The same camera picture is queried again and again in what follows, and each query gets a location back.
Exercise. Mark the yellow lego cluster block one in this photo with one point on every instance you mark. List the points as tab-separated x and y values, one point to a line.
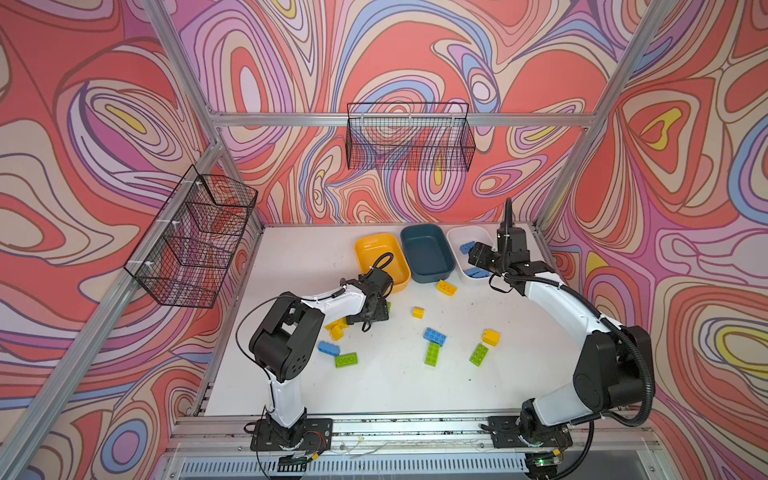
340	324

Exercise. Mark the black wire basket back wall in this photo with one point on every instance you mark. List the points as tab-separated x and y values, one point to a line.
409	136

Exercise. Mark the green lego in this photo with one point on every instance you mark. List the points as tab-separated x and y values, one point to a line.
346	360
479	354
432	354

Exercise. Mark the yellow lego cluster block two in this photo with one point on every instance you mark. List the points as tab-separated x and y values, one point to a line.
336	333

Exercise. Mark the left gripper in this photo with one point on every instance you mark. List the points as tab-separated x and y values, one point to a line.
382	313

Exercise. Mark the yellow plastic bin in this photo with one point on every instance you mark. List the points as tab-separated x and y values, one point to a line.
383	251

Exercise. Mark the green lego lower left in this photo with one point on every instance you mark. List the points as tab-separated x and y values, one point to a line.
346	360

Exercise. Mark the green lego lower right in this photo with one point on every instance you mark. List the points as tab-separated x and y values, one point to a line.
479	354

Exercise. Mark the black wire basket left wall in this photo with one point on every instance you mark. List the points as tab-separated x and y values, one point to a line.
200	227

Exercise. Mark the yellow sloped lego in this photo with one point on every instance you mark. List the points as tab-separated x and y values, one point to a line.
446	288

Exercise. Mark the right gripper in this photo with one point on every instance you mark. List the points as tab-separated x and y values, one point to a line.
478	254

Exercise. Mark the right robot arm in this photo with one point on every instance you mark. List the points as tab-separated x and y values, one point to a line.
613	376

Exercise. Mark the black wire basket wall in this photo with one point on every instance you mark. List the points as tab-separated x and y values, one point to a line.
200	227
409	136

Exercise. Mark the dark teal plastic bin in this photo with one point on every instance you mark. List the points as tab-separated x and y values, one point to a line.
427	253

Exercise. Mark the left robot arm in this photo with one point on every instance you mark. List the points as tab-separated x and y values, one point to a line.
283	343

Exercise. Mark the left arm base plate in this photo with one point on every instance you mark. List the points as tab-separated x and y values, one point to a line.
308	434

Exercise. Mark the aluminium front rail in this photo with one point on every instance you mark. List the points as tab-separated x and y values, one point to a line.
365	434

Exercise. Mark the white plastic bin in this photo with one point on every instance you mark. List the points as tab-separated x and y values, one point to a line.
460	235

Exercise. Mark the green lego centre lower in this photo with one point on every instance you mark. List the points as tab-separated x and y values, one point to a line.
432	354

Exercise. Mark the blue lego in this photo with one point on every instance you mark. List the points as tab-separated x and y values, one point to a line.
476	273
466	248
434	337
329	348

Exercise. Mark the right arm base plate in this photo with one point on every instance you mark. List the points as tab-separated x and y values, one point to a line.
513	432

